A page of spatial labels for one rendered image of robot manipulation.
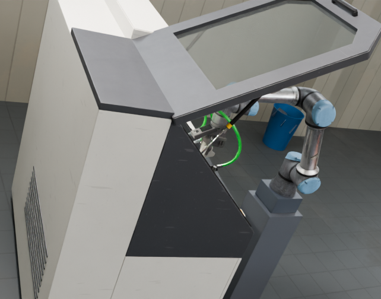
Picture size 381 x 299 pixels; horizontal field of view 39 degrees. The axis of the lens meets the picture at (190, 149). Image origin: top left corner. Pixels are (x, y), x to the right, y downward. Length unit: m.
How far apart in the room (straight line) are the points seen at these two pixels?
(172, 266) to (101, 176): 0.63
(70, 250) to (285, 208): 1.29
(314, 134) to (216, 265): 0.79
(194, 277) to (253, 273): 0.74
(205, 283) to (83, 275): 0.60
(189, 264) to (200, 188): 0.44
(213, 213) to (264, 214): 0.71
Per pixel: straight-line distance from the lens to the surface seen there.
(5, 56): 4.79
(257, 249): 3.11
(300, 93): 2.70
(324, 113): 2.62
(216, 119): 2.43
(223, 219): 2.38
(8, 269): 3.32
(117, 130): 1.95
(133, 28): 2.57
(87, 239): 2.24
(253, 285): 3.35
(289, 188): 3.00
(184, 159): 2.10
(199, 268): 2.55
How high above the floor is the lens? 2.31
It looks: 27 degrees down
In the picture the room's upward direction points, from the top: 21 degrees clockwise
